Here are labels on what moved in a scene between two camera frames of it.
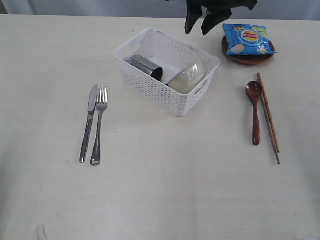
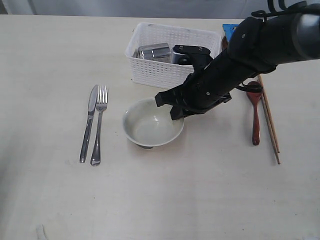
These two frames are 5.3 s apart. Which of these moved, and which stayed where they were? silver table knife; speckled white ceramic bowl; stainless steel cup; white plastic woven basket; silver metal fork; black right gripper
Moved: black right gripper; white plastic woven basket; stainless steel cup; speckled white ceramic bowl
Stayed: silver table knife; silver metal fork
